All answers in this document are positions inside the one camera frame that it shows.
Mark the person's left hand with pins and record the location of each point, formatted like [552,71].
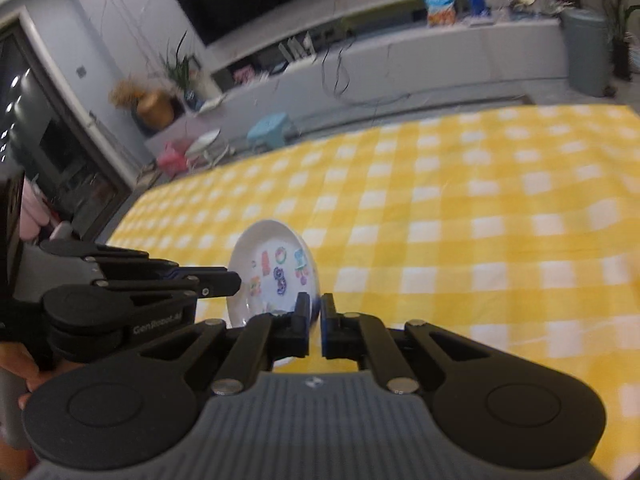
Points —
[17,362]

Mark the dark glass cabinet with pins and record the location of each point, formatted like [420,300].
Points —
[60,150]

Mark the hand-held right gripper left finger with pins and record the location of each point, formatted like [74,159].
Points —
[302,320]

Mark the white round rolling stool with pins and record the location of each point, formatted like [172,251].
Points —
[205,139]

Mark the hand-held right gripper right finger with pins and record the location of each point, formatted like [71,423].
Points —
[326,320]

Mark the small white colourful-print plate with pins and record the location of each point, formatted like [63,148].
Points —
[280,260]

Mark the grey trash bin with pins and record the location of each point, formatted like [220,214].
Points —
[585,55]

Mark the open white book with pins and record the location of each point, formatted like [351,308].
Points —
[212,102]

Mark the green plant in black pot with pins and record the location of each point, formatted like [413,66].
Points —
[622,60]

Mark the white router with antennas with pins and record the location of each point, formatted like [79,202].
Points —
[297,50]

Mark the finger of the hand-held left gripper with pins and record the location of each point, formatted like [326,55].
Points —
[210,284]
[130,262]

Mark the white marble television cabinet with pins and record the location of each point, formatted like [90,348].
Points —
[425,55]

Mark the yellow checked tablecloth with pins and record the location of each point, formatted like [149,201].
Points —
[450,210]

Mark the pink picture box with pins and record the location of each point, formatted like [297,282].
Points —
[244,75]

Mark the blue plastic stool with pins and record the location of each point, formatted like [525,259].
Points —
[267,127]

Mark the green plant in blue vase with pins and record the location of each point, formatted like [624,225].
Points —
[190,96]

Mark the pink cloth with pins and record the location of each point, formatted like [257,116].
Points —
[35,210]

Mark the silver laptop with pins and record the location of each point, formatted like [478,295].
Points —
[477,21]

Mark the golden vase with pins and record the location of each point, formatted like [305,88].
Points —
[155,110]

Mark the dried yellow flowers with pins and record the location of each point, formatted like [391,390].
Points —
[125,94]

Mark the pink basket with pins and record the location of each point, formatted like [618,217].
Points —
[172,160]

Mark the snack bag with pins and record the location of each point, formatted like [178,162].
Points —
[440,7]

